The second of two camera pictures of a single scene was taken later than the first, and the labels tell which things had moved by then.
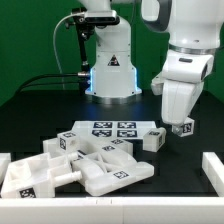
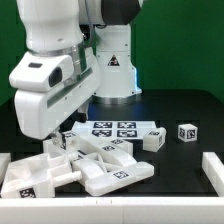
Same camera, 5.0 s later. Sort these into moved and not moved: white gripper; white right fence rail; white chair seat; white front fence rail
Moved: white gripper
Not moved: white chair seat; white front fence rail; white right fence rail
